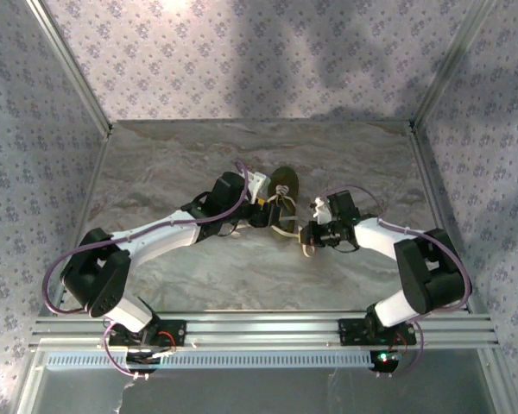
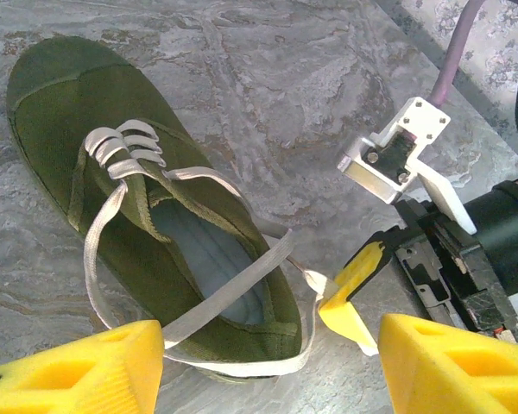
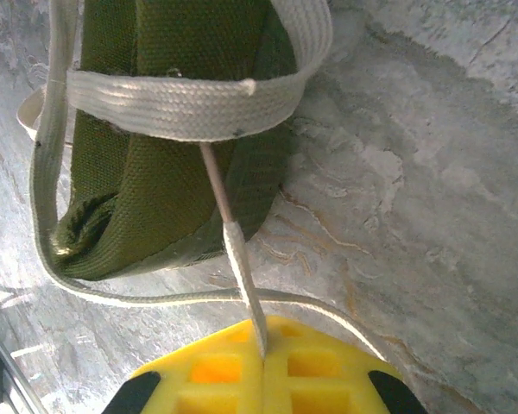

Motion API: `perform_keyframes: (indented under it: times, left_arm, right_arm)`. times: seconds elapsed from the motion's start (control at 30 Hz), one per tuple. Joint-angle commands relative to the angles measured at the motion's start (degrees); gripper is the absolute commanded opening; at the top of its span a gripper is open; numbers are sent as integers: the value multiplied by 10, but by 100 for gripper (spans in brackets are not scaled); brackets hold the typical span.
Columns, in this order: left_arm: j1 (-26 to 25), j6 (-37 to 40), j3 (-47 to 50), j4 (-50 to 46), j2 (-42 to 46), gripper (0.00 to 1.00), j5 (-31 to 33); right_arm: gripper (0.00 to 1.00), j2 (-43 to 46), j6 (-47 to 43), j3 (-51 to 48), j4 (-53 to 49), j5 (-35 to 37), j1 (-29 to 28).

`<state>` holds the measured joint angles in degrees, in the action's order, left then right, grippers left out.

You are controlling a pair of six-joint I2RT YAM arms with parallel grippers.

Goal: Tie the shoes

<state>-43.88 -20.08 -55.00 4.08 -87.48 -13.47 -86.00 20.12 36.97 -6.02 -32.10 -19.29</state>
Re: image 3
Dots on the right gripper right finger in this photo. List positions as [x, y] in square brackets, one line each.
[328, 379]

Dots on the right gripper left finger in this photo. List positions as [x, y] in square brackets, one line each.
[207, 379]

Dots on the olive green canvas shoe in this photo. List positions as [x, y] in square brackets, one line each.
[168, 207]

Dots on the white shoelace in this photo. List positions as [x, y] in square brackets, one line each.
[177, 103]

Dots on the aluminium table side rail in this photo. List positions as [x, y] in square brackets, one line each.
[8, 366]

